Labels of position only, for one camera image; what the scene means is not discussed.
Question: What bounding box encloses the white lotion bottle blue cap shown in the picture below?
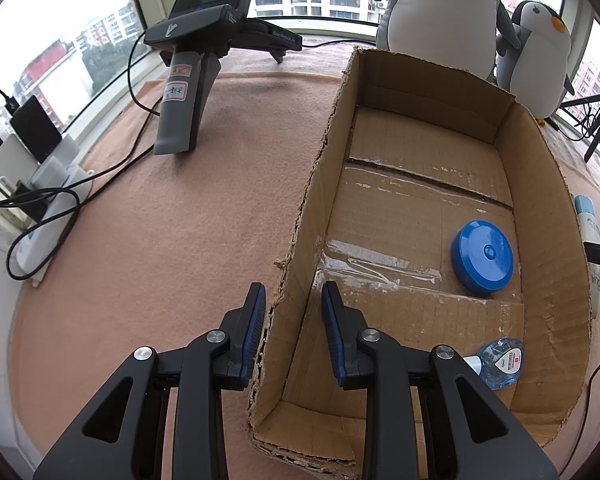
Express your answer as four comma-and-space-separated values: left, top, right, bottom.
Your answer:
572, 194, 600, 318

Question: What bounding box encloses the pink felt blanket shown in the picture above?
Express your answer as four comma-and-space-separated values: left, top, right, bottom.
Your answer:
7, 35, 600, 480

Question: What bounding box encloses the black cable of spare gripper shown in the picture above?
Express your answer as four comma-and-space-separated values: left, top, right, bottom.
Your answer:
77, 30, 173, 196

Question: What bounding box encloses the small clear blue bottle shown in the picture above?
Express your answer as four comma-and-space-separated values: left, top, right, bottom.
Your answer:
462, 338, 526, 391

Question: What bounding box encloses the blue round lid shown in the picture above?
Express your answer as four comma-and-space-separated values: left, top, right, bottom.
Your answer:
450, 220, 516, 297

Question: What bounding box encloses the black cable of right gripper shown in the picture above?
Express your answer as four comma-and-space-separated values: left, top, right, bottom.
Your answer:
562, 340, 600, 461

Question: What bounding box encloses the white power strip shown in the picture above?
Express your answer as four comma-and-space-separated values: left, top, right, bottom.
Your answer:
12, 152, 93, 281

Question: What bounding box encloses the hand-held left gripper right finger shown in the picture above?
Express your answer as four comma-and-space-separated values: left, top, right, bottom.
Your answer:
321, 281, 561, 480

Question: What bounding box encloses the looped black cable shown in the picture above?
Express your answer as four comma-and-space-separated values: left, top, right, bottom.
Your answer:
0, 187, 93, 281

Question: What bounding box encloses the white power adapter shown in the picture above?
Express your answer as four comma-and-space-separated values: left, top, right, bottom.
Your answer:
0, 132, 41, 178

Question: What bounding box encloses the large grey penguin plush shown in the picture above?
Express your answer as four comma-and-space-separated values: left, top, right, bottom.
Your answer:
369, 0, 521, 81

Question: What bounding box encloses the small grey penguin plush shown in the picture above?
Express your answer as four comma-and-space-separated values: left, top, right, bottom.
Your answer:
495, 0, 577, 121

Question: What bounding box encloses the black power adapter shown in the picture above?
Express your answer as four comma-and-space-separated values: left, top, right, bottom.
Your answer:
11, 97, 63, 163

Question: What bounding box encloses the spare gripper with grey handle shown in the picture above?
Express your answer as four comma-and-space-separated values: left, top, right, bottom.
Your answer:
144, 0, 304, 157

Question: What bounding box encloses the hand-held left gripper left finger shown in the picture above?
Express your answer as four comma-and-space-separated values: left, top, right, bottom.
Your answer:
32, 282, 268, 480

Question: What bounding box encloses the thin black cable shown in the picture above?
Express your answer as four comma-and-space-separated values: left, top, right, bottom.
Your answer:
302, 37, 353, 50

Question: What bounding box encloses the cardboard box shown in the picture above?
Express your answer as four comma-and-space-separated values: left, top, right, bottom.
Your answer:
245, 46, 597, 466

